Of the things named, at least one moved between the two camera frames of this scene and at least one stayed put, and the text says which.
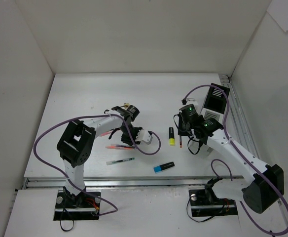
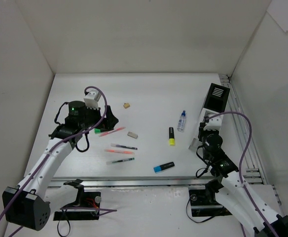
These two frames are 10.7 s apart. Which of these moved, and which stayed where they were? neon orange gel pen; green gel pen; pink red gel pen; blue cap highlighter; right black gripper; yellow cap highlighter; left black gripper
Moved: right black gripper; left black gripper; neon orange gel pen
Stayed: pink red gel pen; blue cap highlighter; green gel pen; yellow cap highlighter
